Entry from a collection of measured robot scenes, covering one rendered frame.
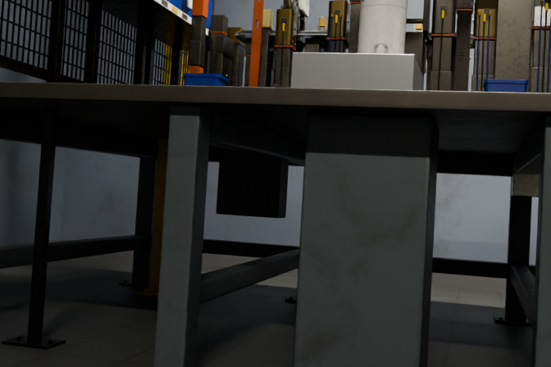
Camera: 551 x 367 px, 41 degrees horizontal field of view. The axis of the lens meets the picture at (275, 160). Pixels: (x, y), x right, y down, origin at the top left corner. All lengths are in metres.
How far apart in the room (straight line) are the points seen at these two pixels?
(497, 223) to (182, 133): 2.63
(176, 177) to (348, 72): 0.48
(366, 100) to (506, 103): 0.29
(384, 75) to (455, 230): 2.46
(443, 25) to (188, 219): 1.00
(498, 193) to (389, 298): 2.43
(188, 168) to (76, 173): 3.05
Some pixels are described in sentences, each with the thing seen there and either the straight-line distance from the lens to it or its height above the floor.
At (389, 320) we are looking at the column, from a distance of 1.77.
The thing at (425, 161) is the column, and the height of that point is 0.55.
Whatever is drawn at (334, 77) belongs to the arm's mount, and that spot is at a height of 0.74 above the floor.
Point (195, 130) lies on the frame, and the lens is 1.77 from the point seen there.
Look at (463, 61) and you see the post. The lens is 2.28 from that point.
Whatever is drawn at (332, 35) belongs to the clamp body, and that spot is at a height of 0.96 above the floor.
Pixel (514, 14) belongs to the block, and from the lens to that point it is 2.17.
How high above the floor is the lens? 0.47
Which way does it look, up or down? 2 degrees up
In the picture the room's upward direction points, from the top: 3 degrees clockwise
